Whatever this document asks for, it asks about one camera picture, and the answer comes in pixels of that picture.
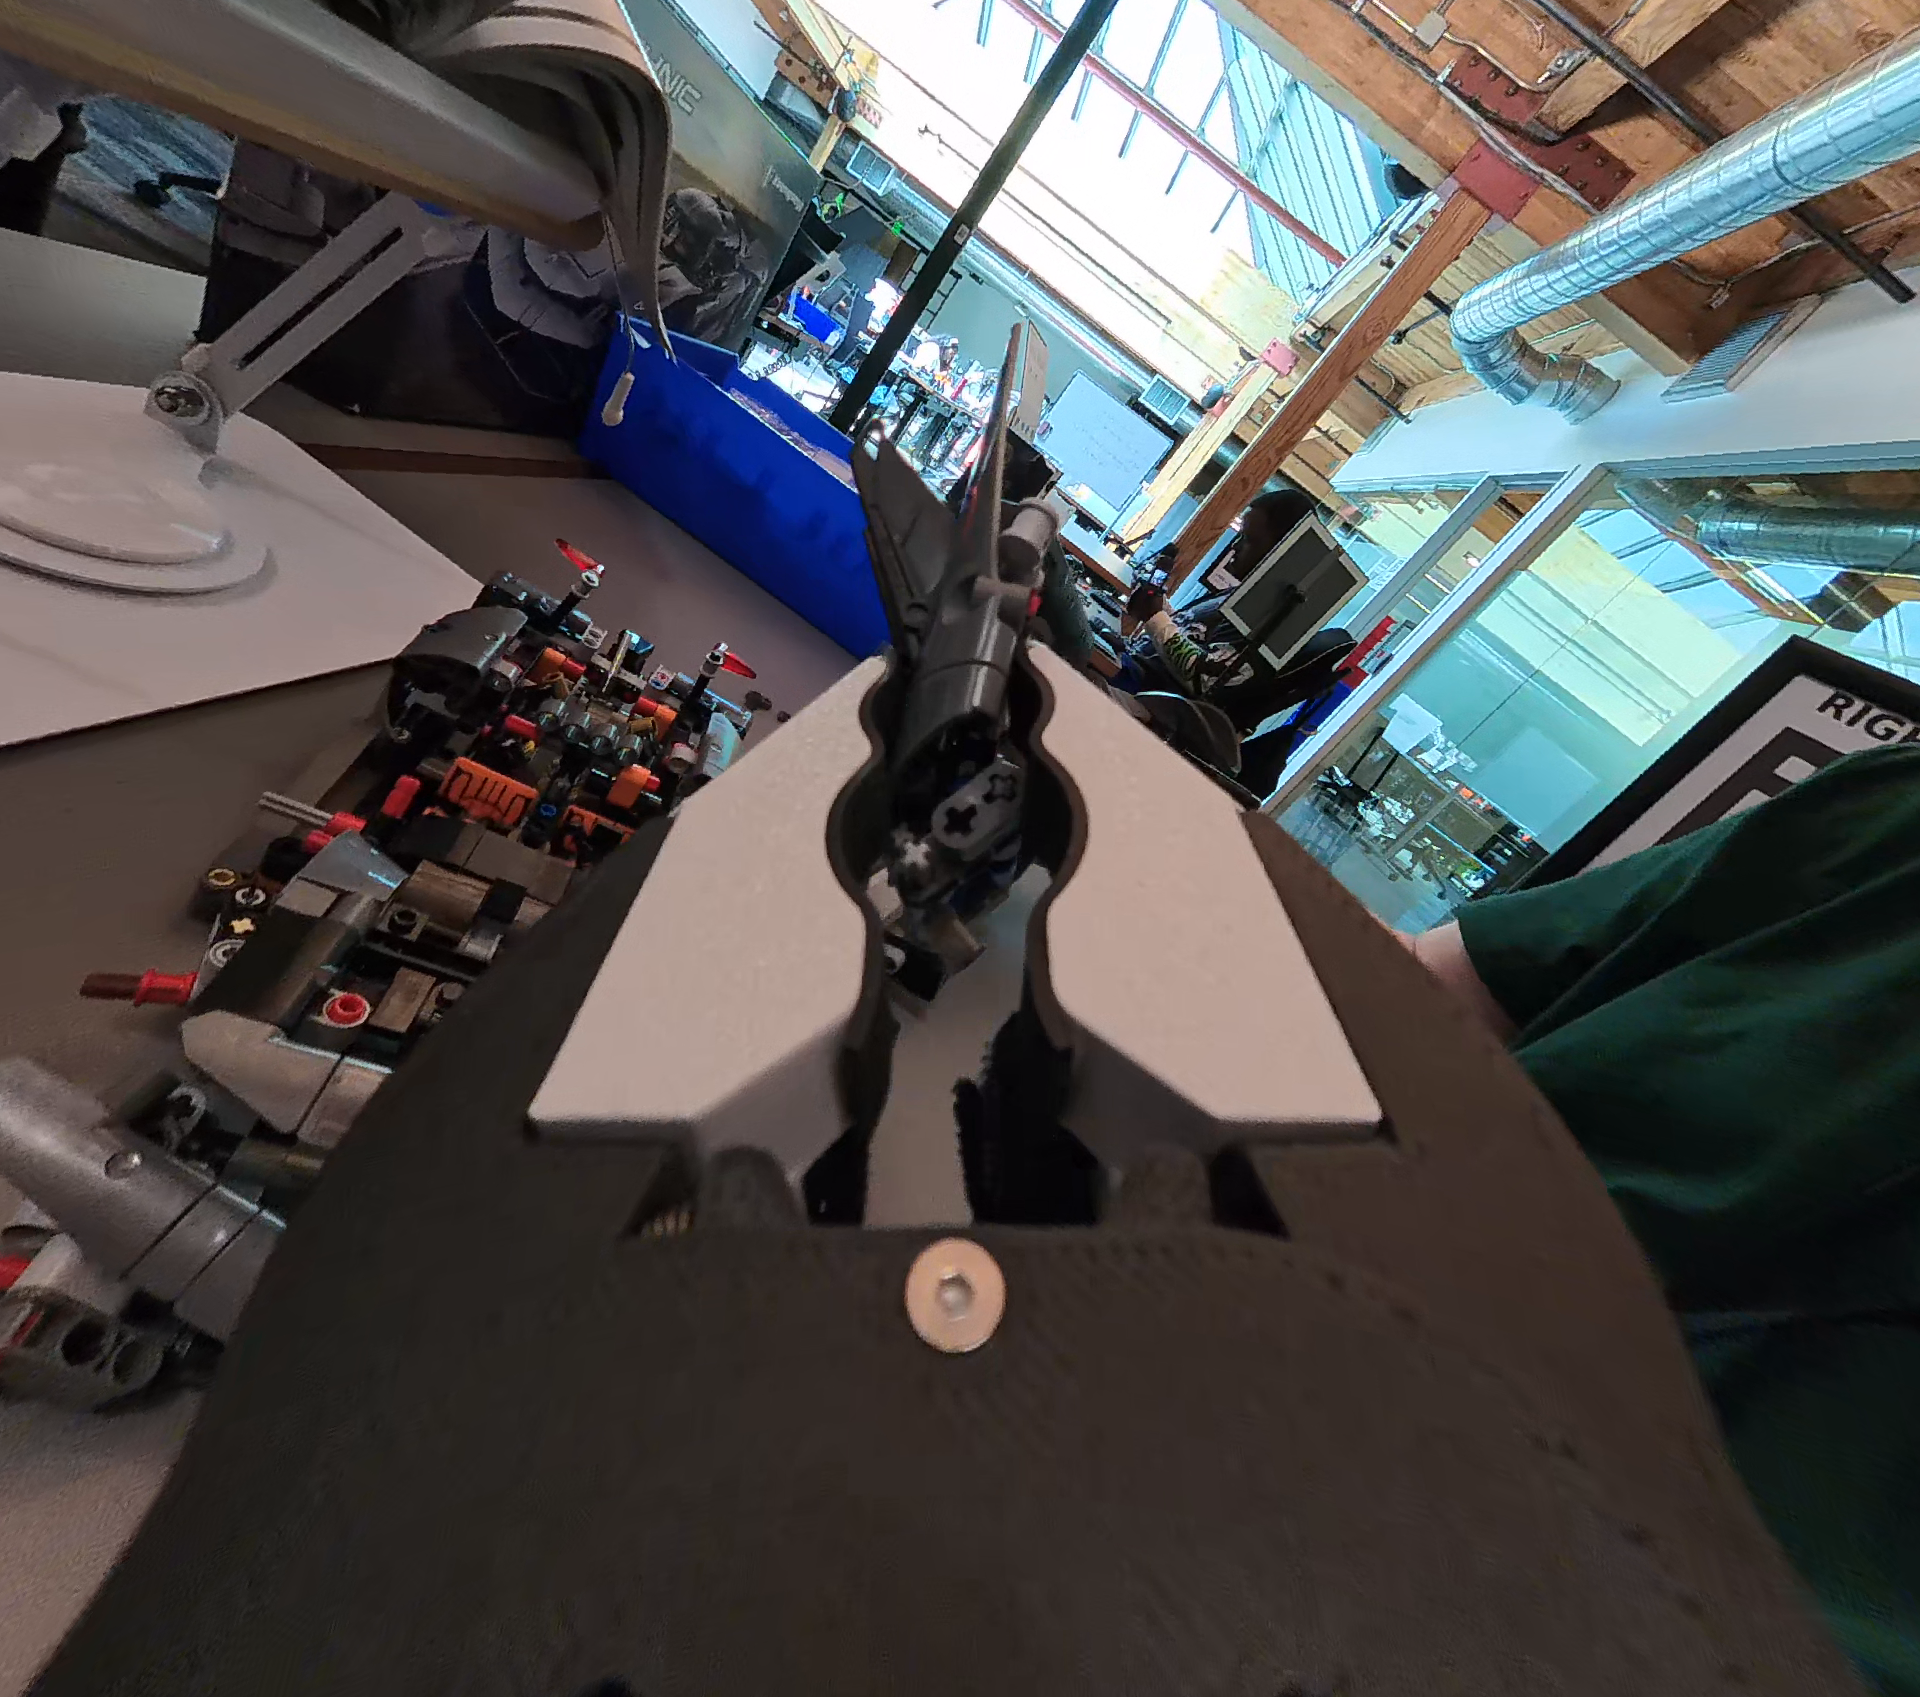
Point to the black pole with round disc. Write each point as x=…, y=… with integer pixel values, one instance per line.
x=1051, y=76

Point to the blue storage bin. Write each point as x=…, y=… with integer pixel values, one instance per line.
x=750, y=497

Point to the silver air duct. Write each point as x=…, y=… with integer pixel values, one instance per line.
x=1681, y=212

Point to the framed black white sign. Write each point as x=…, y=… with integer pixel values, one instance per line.
x=1784, y=752

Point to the person's green shirt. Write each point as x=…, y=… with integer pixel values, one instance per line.
x=1725, y=1054

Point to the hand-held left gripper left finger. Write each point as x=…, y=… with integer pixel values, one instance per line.
x=704, y=977

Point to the grey blue lego wing assembly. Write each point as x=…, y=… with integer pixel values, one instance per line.
x=944, y=646

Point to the computer monitor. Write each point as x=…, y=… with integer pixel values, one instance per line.
x=1290, y=587

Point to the large lego car chassis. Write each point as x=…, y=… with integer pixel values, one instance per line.
x=374, y=856

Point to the white book stand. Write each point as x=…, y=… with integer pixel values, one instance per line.
x=224, y=617

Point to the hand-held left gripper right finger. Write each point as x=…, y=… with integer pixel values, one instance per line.
x=1215, y=977

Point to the dark printed lego box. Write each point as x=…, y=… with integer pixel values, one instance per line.
x=720, y=226

